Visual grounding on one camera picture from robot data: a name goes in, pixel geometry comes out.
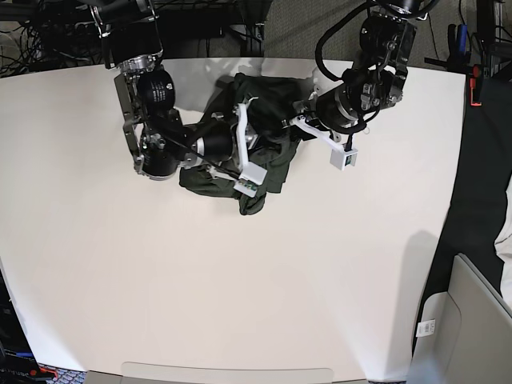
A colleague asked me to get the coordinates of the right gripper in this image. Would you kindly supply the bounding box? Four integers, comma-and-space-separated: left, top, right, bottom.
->
210, 111, 269, 169

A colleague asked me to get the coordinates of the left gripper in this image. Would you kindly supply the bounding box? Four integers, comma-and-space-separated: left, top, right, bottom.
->
291, 91, 332, 136

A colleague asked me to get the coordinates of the green long-sleeve T-shirt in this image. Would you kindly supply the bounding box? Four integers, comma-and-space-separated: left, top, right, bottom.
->
179, 73, 306, 215

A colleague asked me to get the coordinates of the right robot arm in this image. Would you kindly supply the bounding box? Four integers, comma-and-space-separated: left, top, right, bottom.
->
88, 1, 260, 181

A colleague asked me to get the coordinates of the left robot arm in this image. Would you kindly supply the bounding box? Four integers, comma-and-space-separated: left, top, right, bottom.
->
290, 1, 438, 136

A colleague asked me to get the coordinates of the red black clamp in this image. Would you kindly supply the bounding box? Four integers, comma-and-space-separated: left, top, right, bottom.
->
424, 57, 490, 108

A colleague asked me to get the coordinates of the dark grey cloth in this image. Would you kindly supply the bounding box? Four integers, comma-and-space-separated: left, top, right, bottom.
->
423, 78, 512, 299

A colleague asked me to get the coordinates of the white cloth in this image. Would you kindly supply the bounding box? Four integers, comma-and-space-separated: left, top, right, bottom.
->
494, 222, 511, 258

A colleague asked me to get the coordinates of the white paper tag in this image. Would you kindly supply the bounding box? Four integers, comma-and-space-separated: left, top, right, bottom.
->
415, 319, 436, 338

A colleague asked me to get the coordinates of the grey plastic bin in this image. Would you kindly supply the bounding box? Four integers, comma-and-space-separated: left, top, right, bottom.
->
406, 254, 511, 383

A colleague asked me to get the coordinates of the black box with label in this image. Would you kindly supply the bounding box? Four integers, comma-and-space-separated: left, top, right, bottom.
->
1, 277, 37, 383

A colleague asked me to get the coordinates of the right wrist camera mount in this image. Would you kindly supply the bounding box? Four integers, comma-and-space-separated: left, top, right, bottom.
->
206, 95, 269, 198

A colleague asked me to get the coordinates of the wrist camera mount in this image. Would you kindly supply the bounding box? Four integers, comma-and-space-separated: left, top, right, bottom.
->
206, 95, 269, 198
282, 115, 358, 170

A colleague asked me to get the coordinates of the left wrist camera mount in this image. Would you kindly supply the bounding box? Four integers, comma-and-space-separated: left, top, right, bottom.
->
282, 115, 358, 170

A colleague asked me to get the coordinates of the blue handled tool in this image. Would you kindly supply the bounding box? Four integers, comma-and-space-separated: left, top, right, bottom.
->
447, 24, 467, 60

